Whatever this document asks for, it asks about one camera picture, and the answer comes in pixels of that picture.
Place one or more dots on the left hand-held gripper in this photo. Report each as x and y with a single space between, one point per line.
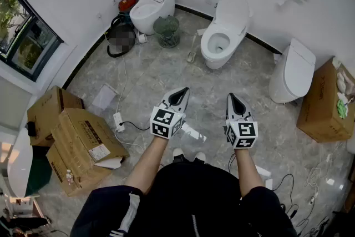
166 122

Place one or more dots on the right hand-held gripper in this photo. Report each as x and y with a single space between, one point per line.
245 133

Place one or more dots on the person's right forearm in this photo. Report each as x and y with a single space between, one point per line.
249 172

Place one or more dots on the person's left forearm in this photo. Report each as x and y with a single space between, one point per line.
148 163

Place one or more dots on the white floor-standing toilet bowl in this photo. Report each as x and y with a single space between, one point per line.
216 63

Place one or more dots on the white closed smart toilet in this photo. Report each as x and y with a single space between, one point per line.
291 75

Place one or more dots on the egg-shaped white toilet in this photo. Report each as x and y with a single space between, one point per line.
147 16

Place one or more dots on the white oval toilet lid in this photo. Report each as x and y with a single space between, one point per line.
233 11

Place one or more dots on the beige plastic floor tool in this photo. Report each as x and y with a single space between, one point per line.
191 57

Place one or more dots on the person's left white shoe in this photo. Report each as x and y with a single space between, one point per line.
177 152

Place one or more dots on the person's white shoe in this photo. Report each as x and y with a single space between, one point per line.
177 152
201 156

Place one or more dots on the person's right white shoe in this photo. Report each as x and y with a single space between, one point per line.
201 156

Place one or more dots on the person's black trousers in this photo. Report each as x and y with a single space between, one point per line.
188 158

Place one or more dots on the white paper tag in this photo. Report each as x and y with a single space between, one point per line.
201 32

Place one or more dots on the white power strip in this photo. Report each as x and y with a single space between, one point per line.
118 120

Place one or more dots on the green mesh waste basket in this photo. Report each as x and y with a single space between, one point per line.
166 27

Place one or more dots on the white pipe fitting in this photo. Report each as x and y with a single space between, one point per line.
142 38

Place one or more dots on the white rectangular box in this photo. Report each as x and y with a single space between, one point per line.
264 176

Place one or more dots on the translucent plastic sheet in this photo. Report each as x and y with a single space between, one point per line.
104 98

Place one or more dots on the large-print brown cardboard box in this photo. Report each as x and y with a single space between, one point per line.
319 108

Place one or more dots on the labelled brown cardboard box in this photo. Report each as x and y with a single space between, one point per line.
83 130

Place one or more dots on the green crumpled cloth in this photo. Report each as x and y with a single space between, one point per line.
342 109

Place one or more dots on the red machine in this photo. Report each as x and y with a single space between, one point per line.
127 4

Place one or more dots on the white crumpled tissue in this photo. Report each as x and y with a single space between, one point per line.
341 83

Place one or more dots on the small white bottle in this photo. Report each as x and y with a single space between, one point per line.
69 176

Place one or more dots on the black adapter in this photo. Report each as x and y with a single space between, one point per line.
32 129

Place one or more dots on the dark-framed window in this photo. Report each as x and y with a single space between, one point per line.
27 47

